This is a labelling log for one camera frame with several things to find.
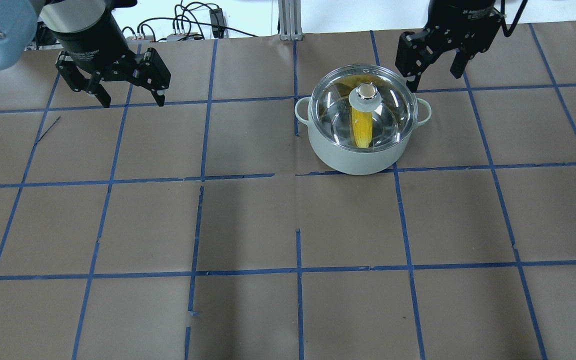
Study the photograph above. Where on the pale green cooking pot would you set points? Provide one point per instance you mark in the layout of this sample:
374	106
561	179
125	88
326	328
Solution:
347	162

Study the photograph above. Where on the aluminium frame post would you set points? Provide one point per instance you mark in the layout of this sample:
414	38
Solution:
289	19

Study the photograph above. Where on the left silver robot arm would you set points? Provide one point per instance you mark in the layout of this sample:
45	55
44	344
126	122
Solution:
18	22

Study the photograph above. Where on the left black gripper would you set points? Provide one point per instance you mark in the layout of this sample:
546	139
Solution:
93	42

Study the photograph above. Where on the black power adapter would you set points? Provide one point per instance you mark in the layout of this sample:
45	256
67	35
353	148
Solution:
217	23

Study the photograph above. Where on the glass pot lid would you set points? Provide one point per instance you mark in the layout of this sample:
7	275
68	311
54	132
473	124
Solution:
367	88

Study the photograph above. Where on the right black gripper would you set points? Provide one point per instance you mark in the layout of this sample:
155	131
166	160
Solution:
464	19

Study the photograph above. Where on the yellow corn cob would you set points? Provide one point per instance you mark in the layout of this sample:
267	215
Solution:
361	126

